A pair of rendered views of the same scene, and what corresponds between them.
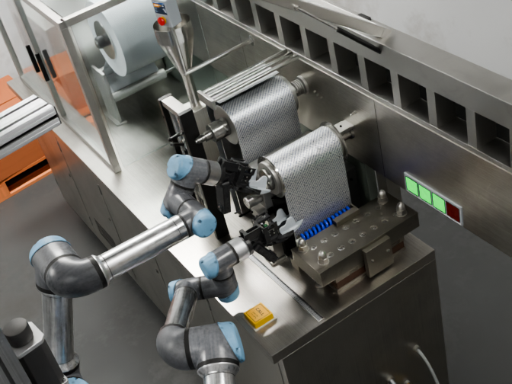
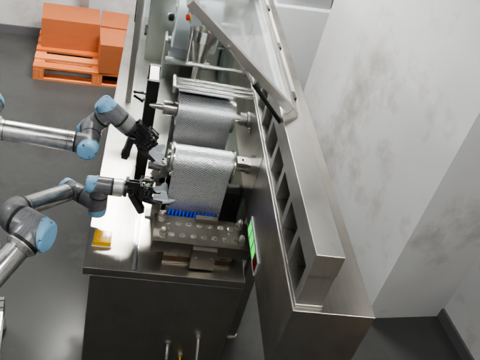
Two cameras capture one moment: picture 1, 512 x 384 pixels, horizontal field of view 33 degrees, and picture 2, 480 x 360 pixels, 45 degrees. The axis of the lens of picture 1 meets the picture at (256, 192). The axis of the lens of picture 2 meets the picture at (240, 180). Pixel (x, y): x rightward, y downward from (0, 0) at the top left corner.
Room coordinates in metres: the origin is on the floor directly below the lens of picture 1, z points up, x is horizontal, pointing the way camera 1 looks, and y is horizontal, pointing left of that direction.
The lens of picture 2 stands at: (0.37, -0.67, 2.65)
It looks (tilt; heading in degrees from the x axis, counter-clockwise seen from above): 37 degrees down; 10
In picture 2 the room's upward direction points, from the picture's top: 16 degrees clockwise
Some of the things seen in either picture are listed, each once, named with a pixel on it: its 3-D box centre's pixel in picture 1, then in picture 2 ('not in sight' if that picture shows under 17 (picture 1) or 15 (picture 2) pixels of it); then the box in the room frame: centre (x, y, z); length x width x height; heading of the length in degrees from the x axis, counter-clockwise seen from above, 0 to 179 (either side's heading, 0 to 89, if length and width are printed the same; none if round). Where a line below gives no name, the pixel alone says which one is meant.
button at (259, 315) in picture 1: (258, 315); (103, 238); (1.95, 0.09, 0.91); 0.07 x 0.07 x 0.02; 24
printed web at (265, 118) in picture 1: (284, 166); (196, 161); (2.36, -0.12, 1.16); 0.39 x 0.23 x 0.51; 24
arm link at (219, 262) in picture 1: (218, 262); (99, 186); (2.02, 0.17, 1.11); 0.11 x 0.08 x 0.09; 114
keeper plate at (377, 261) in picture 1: (379, 257); (203, 258); (2.01, -0.33, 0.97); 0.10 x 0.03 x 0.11; 114
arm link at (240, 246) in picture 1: (238, 248); (118, 187); (2.06, 0.10, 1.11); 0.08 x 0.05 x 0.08; 24
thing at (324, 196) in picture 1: (319, 200); (196, 196); (2.19, -0.19, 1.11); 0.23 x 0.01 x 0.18; 114
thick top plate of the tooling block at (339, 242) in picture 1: (355, 237); (200, 236); (2.09, -0.28, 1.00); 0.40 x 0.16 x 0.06; 114
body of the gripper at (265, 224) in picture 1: (259, 235); (138, 188); (2.09, 0.02, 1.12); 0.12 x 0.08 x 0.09; 114
